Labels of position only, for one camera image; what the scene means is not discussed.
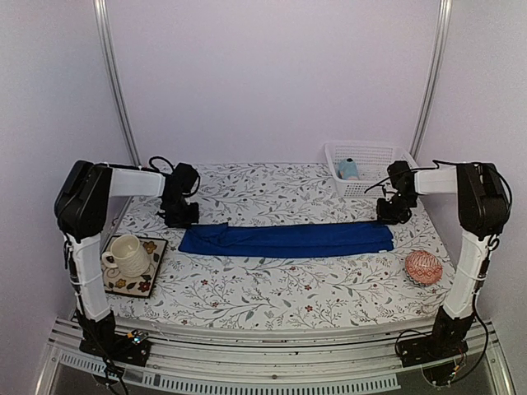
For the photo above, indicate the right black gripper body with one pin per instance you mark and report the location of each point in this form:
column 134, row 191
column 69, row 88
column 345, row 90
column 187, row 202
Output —
column 398, row 210

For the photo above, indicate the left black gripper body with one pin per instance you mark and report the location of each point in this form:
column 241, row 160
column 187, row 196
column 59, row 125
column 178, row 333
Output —
column 179, row 214

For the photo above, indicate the light blue orange dotted towel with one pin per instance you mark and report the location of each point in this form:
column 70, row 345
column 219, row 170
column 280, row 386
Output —
column 347, row 170

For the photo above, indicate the dark blue towel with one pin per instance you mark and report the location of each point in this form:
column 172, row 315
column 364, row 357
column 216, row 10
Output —
column 288, row 241

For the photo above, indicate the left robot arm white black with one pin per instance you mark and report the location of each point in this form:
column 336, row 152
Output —
column 81, row 210

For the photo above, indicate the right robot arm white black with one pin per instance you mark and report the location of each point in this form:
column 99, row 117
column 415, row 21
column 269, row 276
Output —
column 484, row 201

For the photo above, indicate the white plastic perforated basket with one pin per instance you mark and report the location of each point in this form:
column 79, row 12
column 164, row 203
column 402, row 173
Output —
column 372, row 160

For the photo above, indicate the red white patterned bowl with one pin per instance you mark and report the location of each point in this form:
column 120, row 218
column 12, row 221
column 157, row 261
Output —
column 423, row 267

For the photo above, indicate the cream ribbed mug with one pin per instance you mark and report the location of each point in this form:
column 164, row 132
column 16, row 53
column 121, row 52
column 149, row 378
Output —
column 128, row 255

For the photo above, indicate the floral patterned tablecloth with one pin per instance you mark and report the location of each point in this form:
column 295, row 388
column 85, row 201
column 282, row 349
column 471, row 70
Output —
column 277, row 293

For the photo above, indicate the floral square coaster tile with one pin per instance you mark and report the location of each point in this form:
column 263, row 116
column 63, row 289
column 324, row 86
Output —
column 137, row 287

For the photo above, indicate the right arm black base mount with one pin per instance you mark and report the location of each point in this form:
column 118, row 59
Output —
column 447, row 339

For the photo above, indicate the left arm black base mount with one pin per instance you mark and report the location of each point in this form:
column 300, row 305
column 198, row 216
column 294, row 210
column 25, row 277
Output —
column 100, row 339

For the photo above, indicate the front aluminium rail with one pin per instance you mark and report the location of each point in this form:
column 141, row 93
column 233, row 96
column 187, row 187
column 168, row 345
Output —
column 192, row 360

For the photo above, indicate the left aluminium frame post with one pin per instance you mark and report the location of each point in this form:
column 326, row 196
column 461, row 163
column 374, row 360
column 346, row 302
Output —
column 110, row 61

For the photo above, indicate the aluminium frame post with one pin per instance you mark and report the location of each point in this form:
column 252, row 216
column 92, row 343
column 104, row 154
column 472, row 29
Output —
column 437, row 55
column 110, row 61

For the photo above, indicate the right aluminium frame post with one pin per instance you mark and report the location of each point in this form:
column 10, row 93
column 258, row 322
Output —
column 437, row 55

